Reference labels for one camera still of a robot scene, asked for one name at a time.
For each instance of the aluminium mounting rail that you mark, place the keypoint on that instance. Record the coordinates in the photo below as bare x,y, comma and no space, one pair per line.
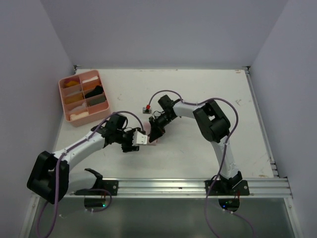
161,187

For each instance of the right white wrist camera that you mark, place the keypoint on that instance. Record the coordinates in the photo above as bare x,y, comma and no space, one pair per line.
147,109

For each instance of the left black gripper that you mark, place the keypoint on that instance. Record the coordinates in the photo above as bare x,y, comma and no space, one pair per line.
129,147

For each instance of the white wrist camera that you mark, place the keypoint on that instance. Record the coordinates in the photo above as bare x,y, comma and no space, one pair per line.
139,139
147,109

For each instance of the white rolled garment in tray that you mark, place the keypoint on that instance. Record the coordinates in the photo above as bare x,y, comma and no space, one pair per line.
90,79

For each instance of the olive green underwear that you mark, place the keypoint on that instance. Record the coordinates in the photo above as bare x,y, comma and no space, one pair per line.
96,100

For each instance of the black rolled garment in tray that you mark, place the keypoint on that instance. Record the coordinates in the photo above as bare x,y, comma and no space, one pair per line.
96,91

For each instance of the cream rolled garment in tray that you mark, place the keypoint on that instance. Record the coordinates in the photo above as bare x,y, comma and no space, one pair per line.
74,117

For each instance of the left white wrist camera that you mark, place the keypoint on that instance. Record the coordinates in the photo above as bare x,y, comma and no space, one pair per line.
139,139

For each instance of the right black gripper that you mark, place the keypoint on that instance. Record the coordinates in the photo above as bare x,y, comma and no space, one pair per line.
157,130

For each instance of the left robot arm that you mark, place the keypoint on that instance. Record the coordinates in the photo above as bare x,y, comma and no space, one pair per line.
50,176

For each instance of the yellow rolled garment in tray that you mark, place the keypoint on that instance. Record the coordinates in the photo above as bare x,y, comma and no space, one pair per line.
71,82

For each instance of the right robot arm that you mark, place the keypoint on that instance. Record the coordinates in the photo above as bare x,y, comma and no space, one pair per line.
214,127

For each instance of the orange rolled garment in tray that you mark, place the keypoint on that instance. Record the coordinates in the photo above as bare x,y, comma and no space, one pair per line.
73,99

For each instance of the pink divided organizer tray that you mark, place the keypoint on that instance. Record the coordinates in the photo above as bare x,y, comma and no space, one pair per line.
96,112

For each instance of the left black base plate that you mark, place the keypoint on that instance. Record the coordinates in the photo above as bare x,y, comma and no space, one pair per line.
102,187

